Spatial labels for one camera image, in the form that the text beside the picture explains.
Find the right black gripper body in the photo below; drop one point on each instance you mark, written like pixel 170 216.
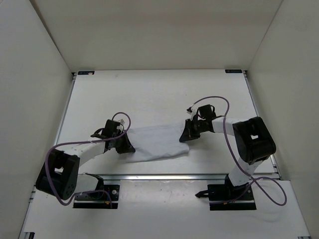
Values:
pixel 201 126

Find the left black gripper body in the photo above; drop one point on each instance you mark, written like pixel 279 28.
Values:
pixel 117 141

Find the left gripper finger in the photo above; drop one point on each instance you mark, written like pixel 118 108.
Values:
pixel 125 143
pixel 122 149

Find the white skirt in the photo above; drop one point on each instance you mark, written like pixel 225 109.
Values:
pixel 158 142

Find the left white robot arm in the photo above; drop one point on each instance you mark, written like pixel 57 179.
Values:
pixel 59 174

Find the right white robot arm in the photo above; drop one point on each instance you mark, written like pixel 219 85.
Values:
pixel 253 140

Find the right blue corner label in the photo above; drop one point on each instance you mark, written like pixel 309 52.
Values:
pixel 233 71

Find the blue corner label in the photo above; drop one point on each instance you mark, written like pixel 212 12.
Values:
pixel 233 71
pixel 86 73

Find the left blue corner label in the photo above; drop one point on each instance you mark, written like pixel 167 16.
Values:
pixel 86 73

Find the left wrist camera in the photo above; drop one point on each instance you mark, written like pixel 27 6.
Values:
pixel 121 125

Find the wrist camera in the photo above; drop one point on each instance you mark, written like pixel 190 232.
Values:
pixel 193 112
pixel 121 125

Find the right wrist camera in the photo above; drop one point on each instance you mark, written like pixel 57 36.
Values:
pixel 193 112

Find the aluminium front rail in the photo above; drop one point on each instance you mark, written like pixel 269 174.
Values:
pixel 163 177

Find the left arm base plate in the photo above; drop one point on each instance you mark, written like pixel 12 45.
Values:
pixel 100 200

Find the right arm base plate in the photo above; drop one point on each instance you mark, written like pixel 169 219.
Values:
pixel 223 198

